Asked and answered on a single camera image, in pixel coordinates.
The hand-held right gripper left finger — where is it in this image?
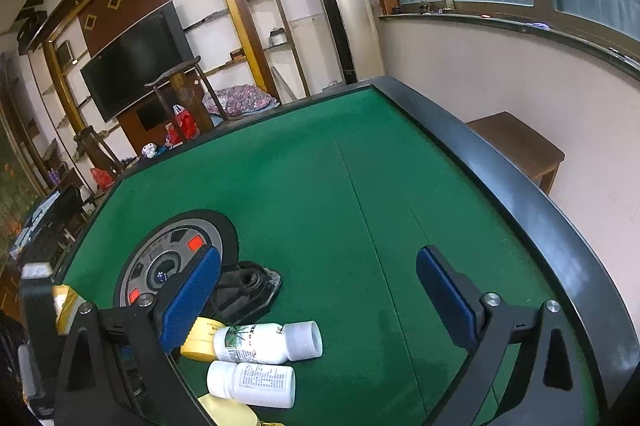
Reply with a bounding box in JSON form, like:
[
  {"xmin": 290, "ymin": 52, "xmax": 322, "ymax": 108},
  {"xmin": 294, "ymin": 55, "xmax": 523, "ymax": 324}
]
[{"xmin": 54, "ymin": 245, "xmax": 222, "ymax": 426}]

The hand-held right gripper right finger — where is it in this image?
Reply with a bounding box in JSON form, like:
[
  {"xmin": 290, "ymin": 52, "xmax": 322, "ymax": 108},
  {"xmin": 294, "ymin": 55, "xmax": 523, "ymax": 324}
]
[{"xmin": 416, "ymin": 245, "xmax": 586, "ymax": 426}]

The yellow-taped white box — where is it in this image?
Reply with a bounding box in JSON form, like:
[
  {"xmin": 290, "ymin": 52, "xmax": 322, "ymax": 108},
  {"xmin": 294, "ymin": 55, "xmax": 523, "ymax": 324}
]
[{"xmin": 52, "ymin": 285, "xmax": 86, "ymax": 336}]

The yellow round container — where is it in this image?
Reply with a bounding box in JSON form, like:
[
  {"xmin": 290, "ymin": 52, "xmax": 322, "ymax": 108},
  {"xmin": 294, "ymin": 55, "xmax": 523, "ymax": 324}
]
[{"xmin": 181, "ymin": 317, "xmax": 226, "ymax": 363}]

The black plastic holder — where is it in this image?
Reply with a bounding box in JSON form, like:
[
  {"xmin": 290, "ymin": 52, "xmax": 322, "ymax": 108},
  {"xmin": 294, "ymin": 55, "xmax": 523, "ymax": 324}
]
[{"xmin": 209, "ymin": 261, "xmax": 282, "ymax": 322}]

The large white plastic bottle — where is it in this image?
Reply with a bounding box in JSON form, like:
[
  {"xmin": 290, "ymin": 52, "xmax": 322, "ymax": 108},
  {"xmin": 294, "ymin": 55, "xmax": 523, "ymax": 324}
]
[{"xmin": 214, "ymin": 321, "xmax": 323, "ymax": 364}]

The round grey table centre panel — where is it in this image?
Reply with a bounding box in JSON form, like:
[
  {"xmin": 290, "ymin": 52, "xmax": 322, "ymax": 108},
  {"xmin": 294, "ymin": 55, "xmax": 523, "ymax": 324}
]
[{"xmin": 114, "ymin": 209, "xmax": 240, "ymax": 307}]

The black side table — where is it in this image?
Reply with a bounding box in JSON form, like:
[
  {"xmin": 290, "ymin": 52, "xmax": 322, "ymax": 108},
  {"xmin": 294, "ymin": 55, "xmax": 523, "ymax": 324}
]
[{"xmin": 10, "ymin": 183, "xmax": 86, "ymax": 267}]

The small red plastic bag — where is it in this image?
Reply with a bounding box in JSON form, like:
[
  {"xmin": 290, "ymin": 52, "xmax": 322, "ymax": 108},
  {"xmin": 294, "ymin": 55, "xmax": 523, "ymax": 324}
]
[{"xmin": 90, "ymin": 167, "xmax": 115, "ymax": 191}]

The brown wooden stool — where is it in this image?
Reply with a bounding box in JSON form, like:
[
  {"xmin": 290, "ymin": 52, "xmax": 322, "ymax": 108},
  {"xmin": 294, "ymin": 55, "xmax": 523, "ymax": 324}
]
[{"xmin": 465, "ymin": 111, "xmax": 566, "ymax": 195}]

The dark wooden chair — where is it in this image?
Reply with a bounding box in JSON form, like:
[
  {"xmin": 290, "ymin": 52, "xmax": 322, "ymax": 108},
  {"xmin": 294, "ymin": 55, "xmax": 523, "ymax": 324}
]
[{"xmin": 73, "ymin": 126, "xmax": 126, "ymax": 179}]

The tall wooden chair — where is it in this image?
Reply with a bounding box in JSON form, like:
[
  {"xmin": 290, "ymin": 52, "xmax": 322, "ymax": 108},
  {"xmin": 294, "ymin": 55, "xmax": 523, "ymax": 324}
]
[{"xmin": 145, "ymin": 56, "xmax": 236, "ymax": 139}]

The floral cushion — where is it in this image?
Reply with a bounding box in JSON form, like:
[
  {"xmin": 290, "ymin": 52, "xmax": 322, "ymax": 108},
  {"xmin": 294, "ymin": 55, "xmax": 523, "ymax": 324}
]
[{"xmin": 202, "ymin": 84, "xmax": 280, "ymax": 117}]

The black flat television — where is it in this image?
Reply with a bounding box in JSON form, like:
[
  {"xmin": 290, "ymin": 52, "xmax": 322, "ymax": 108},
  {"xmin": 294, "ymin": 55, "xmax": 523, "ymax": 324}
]
[{"xmin": 80, "ymin": 0, "xmax": 195, "ymax": 123}]

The white tower air conditioner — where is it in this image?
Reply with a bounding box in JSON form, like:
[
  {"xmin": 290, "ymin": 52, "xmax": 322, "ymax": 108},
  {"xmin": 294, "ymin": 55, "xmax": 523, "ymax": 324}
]
[{"xmin": 296, "ymin": 0, "xmax": 386, "ymax": 94}]

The floral wall mural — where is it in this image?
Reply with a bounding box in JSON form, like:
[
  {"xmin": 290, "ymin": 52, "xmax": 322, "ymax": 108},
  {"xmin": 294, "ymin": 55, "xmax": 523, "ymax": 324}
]
[{"xmin": 0, "ymin": 106, "xmax": 48, "ymax": 247}]

